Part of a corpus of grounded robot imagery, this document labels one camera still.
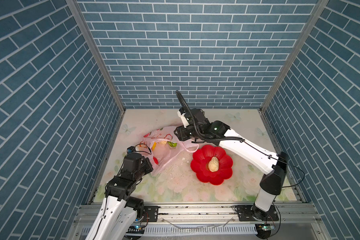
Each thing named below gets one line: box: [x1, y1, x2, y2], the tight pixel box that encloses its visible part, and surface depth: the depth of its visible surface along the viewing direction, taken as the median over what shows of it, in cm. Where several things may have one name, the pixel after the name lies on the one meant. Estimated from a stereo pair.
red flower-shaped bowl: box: [190, 145, 233, 185], surface depth 90 cm
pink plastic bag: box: [136, 126, 199, 177], surface depth 94 cm
